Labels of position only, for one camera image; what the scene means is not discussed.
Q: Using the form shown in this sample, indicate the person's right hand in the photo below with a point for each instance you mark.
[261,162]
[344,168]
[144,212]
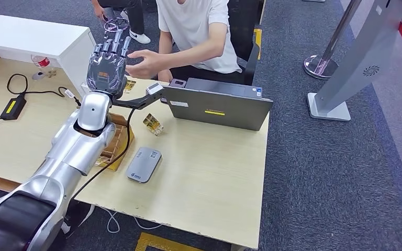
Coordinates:
[165,75]

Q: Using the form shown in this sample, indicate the black power adapter yellow label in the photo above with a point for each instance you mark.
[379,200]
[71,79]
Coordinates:
[12,107]

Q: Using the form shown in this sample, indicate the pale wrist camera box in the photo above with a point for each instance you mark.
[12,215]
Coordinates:
[154,89]

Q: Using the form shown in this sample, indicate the black phone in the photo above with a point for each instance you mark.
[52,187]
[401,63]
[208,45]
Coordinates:
[164,100]

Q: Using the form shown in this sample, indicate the white counter shelf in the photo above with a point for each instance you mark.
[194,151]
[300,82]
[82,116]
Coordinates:
[31,34]

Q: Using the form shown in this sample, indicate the black camera bracket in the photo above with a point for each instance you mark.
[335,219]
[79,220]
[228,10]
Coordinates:
[135,103]

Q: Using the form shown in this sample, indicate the grey card reader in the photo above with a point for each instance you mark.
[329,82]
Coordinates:
[143,165]

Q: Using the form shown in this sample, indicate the chrome stanchion post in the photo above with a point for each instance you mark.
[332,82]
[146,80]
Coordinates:
[320,65]

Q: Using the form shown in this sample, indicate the black chair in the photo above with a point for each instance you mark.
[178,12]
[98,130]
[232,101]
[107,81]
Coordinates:
[246,34]

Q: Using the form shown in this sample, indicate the cardboard desk organizer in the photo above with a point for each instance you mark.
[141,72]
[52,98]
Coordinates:
[119,138]

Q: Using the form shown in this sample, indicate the small beige figure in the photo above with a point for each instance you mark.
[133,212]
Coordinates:
[51,72]

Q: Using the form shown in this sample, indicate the grey kiosk stand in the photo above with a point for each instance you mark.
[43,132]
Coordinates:
[360,52]

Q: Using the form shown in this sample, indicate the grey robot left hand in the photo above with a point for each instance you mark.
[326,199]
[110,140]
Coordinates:
[105,69]

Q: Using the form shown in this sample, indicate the yellow patterned card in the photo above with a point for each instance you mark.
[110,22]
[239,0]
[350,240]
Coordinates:
[152,124]
[130,86]

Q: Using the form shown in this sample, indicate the grey laptop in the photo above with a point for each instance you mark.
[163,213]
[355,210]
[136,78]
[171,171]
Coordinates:
[218,110]

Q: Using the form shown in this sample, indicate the person's left hand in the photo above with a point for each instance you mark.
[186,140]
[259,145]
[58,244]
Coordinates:
[145,64]

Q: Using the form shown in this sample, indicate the clear bottle red label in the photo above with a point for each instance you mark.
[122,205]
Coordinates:
[42,62]

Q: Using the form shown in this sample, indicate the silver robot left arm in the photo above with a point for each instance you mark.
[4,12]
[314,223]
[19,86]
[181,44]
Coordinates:
[76,145]

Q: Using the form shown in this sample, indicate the small grey round object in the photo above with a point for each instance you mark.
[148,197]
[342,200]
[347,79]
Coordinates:
[38,75]

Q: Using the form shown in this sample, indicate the dark phone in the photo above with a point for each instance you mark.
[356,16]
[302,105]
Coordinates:
[177,83]

